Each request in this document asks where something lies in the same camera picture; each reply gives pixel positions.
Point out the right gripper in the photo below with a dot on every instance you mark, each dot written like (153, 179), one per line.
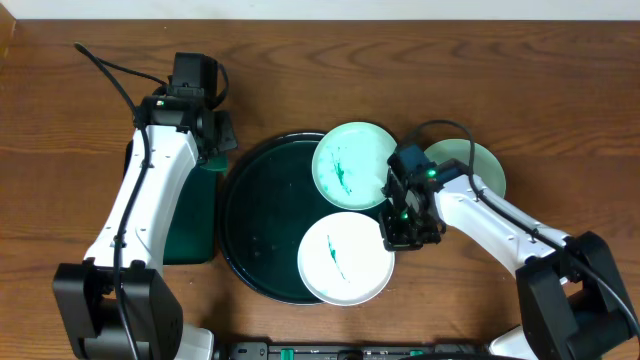
(392, 239)

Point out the mint plate top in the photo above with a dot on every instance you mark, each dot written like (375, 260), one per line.
(349, 165)

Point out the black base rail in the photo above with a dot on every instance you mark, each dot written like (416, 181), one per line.
(281, 351)

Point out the mint plate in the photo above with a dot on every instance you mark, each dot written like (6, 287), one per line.
(486, 165)
(349, 165)

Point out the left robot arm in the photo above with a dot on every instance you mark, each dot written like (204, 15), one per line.
(115, 304)

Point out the rectangular dark green tray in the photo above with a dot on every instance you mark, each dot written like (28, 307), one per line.
(192, 220)

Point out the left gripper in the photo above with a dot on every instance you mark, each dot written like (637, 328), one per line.
(222, 132)

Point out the round dark green tray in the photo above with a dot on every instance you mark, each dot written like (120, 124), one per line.
(268, 203)

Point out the white plate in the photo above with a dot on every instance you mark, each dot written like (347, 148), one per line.
(342, 260)

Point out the green sponge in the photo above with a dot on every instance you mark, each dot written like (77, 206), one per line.
(219, 163)

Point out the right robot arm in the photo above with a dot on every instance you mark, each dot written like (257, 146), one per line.
(573, 303)

